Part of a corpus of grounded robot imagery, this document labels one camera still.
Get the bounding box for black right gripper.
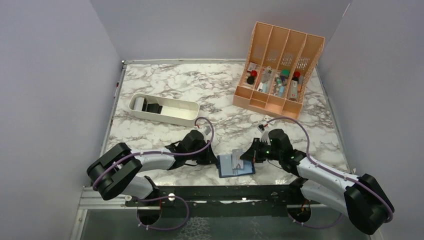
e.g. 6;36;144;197
240;137;282;163

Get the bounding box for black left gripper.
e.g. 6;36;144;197
186;140;219;165

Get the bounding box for white VIP card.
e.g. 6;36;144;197
231;148;244;175

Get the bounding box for blue leather card holder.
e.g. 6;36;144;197
216;154;256;178

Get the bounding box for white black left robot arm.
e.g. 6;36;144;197
86;130;218;206

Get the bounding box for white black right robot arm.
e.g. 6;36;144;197
240;129;395;235

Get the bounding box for black VIP card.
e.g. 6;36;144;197
142;101;163;114

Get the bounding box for white card in tray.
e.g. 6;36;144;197
133;97;145;112

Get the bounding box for white plastic tray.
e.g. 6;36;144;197
128;93;200;127

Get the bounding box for black bottle red cap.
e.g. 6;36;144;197
246;70;258;85

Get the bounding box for grey packaged item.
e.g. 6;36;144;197
256;66;275;94

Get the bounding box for red capped dark bottle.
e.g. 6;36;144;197
287;71;300;102

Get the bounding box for green capped bottle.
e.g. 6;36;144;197
272;69;290;98

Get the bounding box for peach plastic file organizer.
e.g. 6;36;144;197
232;22;326;119

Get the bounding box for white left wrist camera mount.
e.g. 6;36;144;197
195;125;212;141

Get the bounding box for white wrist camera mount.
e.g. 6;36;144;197
258;115;274;143
195;125;212;141

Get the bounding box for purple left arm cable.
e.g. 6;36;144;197
92;116;216;232

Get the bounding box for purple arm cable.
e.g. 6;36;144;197
261;117;394;229
92;116;216;232

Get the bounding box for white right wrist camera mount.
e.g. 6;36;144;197
258;115;274;143

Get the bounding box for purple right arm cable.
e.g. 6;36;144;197
261;117;394;229

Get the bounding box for black metal base rail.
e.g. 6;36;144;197
79;183;374;218

